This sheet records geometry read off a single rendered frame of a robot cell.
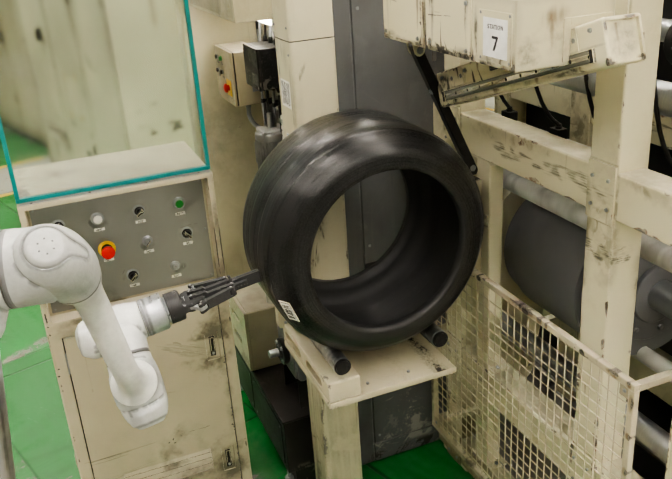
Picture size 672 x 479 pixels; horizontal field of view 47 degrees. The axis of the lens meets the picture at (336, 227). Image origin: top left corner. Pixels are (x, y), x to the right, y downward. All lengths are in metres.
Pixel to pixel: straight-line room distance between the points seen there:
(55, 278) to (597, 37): 1.09
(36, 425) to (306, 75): 2.16
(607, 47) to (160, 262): 1.46
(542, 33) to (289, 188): 0.64
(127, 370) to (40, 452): 1.85
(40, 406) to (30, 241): 2.54
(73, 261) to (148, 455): 1.50
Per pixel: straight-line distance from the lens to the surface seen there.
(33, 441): 3.57
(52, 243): 1.27
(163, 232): 2.41
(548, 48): 1.66
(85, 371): 2.51
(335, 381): 2.00
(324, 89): 2.11
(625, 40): 1.66
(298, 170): 1.79
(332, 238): 2.24
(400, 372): 2.13
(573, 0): 1.69
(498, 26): 1.65
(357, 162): 1.77
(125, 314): 1.85
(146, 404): 1.80
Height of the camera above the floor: 1.97
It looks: 22 degrees down
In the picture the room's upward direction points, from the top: 4 degrees counter-clockwise
